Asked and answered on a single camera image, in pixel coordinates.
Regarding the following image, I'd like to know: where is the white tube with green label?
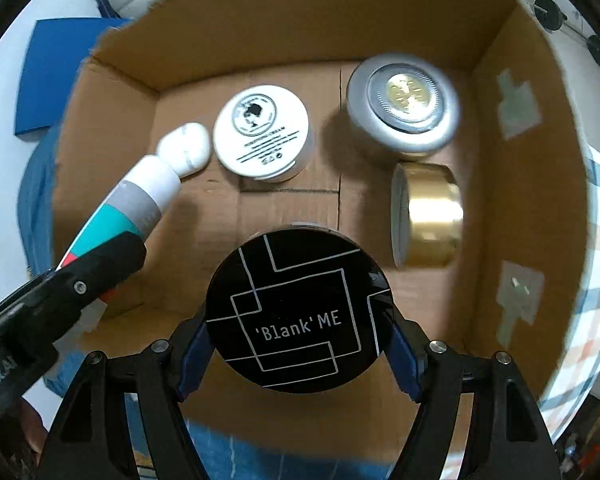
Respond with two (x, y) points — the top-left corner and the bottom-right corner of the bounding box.
(59, 155), (181, 266)

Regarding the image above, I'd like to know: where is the black lid white jar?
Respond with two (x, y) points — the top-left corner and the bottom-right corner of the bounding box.
(206, 224), (393, 394)

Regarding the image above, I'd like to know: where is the gold round tin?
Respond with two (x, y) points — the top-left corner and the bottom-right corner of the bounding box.
(390, 162), (464, 268)

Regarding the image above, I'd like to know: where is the blue striped bed sheet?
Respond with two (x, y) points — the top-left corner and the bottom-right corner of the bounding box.
(17, 123), (412, 480)

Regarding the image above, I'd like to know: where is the plaid checkered quilt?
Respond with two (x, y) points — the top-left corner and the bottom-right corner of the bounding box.
(539, 146), (600, 440)

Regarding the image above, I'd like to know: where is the blue foam mat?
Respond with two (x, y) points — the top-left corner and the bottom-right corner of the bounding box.
(14, 18), (126, 136)

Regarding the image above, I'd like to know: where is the white cream jar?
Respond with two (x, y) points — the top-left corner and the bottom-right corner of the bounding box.
(212, 84), (314, 183)

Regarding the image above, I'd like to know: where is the cardboard box with milk print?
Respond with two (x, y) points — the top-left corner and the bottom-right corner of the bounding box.
(53, 0), (588, 400)

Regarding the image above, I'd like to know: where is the silver round tin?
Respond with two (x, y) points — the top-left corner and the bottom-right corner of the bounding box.
(346, 53), (460, 159)

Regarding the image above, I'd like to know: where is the barbell on rack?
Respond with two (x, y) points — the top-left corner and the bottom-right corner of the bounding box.
(531, 0), (600, 68)

